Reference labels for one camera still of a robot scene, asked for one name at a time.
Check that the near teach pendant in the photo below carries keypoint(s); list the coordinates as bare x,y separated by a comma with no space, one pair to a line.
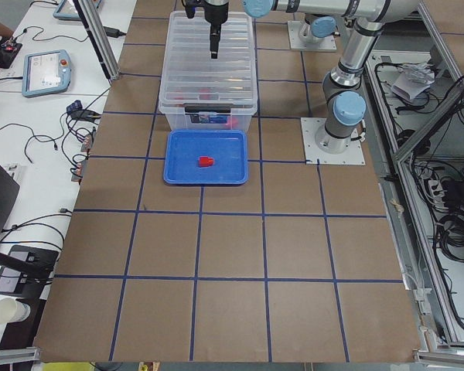
46,73

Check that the red block from tray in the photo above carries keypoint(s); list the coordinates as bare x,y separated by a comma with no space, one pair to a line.
205,161

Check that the teach pendant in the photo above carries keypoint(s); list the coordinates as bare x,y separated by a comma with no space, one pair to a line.
46,73
66,11

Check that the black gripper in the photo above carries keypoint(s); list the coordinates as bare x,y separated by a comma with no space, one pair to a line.
215,13

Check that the black box latch handle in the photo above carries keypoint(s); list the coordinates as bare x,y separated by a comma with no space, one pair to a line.
207,109

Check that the black power adapter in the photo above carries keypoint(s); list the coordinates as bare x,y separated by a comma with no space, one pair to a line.
113,32

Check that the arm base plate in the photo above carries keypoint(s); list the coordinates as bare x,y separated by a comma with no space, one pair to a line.
321,149
301,38

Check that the white paper cup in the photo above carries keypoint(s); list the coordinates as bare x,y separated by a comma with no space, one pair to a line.
12,311

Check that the aluminium frame post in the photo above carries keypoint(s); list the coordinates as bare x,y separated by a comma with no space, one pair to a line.
95,31

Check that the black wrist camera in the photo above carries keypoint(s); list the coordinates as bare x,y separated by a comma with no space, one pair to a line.
190,7

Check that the blue plastic tray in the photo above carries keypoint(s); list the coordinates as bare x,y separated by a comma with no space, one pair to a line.
227,147

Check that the clear plastic storage box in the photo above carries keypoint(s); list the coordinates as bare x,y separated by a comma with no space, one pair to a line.
209,116

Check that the far teach pendant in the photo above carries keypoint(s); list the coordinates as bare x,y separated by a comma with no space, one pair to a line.
66,11

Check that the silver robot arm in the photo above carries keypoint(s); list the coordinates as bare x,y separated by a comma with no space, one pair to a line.
314,33
345,107

